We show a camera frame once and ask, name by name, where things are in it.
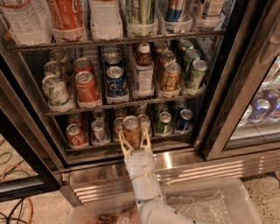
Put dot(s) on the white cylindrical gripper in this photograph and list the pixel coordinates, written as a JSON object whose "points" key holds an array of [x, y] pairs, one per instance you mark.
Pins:
{"points": [[141, 164]]}

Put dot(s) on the orange soda can front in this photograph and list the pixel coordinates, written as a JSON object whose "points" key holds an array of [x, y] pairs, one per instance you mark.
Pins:
{"points": [[132, 130]]}

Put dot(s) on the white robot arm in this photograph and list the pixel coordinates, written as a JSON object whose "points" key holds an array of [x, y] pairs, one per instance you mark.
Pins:
{"points": [[159, 212]]}

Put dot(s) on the white can bottom shelf front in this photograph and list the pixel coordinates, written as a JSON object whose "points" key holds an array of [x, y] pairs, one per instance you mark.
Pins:
{"points": [[146, 122]]}

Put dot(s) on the orange can bottom shelf rear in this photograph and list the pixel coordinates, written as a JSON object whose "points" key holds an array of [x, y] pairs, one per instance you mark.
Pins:
{"points": [[118, 125]]}

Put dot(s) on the green can bottom shelf front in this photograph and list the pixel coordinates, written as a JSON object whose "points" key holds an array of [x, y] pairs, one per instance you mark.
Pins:
{"points": [[163, 124]]}

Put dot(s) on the silver can bottom shelf front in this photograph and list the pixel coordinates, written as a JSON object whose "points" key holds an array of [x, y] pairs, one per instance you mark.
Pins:
{"points": [[99, 132]]}

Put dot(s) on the blue can bottom shelf front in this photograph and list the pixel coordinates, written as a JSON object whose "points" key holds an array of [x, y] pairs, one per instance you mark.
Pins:
{"points": [[184, 120]]}

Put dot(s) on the blue can shelf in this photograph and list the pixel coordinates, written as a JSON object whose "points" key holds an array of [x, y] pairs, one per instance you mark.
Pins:
{"points": [[184, 120], [113, 60]]}

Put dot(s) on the red can bottom shelf front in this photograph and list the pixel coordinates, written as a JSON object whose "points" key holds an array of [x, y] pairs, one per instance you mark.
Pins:
{"points": [[76, 136]]}

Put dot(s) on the red can shelf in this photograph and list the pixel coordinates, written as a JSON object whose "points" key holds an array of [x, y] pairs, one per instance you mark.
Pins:
{"points": [[87, 90], [76, 136], [83, 64]]}

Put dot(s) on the blue pepsi can middle front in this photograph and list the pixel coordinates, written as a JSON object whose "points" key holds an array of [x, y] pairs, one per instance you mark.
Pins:
{"points": [[116, 86]]}

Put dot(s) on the brown root beer can front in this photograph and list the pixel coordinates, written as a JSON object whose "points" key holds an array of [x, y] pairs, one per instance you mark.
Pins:
{"points": [[169, 81]]}

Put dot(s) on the red can middle shelf front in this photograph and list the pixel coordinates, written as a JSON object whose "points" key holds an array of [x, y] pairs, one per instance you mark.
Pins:
{"points": [[87, 90]]}

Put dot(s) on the green can middle right front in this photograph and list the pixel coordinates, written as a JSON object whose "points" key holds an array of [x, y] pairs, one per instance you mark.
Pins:
{"points": [[195, 76]]}

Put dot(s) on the blue can middle shelf rear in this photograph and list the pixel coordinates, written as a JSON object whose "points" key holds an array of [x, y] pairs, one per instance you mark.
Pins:
{"points": [[113, 60]]}

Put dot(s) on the red can middle shelf rear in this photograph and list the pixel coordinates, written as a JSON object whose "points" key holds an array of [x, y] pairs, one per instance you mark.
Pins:
{"points": [[83, 64]]}

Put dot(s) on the green white can middle front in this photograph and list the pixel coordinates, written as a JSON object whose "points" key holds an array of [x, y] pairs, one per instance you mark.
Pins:
{"points": [[55, 89]]}

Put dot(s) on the fridge glass door right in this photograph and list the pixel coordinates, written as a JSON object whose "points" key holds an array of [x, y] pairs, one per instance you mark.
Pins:
{"points": [[227, 138]]}

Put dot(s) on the white label bottle top shelf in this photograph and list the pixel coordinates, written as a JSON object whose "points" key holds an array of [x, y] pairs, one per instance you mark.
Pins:
{"points": [[106, 22]]}

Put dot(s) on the red cola bottle top shelf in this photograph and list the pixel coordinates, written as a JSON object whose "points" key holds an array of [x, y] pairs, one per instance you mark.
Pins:
{"points": [[67, 20]]}

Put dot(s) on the left clear plastic bin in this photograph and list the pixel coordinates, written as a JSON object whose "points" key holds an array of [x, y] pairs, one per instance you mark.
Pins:
{"points": [[121, 209]]}

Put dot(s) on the clear plastic bin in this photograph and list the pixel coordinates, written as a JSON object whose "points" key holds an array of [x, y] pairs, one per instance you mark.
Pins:
{"points": [[215, 201], [121, 209]]}

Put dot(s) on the brown tea bottle white label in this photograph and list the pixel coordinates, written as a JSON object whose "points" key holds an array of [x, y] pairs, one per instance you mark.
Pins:
{"points": [[143, 71]]}

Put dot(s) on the right clear plastic bin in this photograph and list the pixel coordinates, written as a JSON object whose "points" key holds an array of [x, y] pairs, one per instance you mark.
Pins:
{"points": [[215, 201]]}

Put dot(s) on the clear water bottle top left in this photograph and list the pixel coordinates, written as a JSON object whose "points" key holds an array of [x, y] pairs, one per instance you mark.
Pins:
{"points": [[29, 20]]}

